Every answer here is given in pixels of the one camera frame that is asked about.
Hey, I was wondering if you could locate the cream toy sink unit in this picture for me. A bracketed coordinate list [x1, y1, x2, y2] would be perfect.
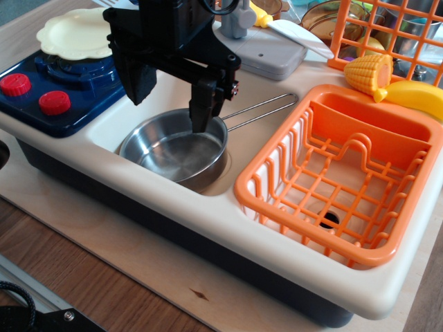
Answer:
[1, 73, 442, 331]

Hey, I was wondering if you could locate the yellow toy corn cob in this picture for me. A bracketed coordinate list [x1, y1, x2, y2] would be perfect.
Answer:
[343, 54, 393, 96]

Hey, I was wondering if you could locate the orange plastic drying rack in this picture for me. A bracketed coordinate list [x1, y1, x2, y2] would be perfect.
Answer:
[234, 84, 442, 268]

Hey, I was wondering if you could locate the small steel saucepan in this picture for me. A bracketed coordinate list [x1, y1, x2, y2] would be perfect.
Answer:
[119, 93, 298, 192]

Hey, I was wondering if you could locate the yellow toy banana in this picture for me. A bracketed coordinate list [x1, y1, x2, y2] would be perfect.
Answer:
[373, 80, 442, 122]

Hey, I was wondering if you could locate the black cable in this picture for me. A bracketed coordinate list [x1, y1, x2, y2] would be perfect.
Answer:
[0, 280, 37, 332]

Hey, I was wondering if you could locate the grey toy faucet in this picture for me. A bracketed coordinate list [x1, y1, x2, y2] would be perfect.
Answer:
[213, 1, 307, 81]

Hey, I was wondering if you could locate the red stove knob left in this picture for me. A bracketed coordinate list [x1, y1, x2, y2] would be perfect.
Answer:
[1, 73, 32, 97]

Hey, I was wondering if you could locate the steel pot behind basket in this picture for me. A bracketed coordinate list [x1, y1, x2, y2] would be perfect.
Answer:
[372, 8, 442, 64]

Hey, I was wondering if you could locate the red stove knob right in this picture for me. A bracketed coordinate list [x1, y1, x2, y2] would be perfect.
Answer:
[38, 91, 71, 116]

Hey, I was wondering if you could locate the blue toy stove top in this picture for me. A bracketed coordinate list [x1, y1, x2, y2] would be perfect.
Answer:
[1, 50, 125, 138]

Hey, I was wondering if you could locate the cream scalloped plastic plate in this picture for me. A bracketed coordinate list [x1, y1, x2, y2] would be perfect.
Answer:
[36, 8, 112, 61]

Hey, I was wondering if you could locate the amber glass bowl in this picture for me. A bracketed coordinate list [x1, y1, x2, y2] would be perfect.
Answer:
[301, 1, 369, 44]

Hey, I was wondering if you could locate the orange grid basket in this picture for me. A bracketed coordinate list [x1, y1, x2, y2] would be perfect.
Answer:
[327, 1, 442, 87]

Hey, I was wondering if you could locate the white yellow toy knife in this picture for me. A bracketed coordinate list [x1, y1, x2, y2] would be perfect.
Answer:
[249, 2, 334, 59]

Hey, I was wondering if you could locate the red stove knob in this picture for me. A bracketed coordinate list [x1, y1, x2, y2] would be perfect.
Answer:
[1, 73, 32, 97]
[38, 91, 71, 116]

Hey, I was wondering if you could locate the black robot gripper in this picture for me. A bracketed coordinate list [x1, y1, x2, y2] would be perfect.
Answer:
[102, 1, 241, 133]

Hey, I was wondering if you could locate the black metal bracket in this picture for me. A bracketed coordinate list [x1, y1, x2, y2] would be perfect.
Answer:
[35, 308, 105, 332]

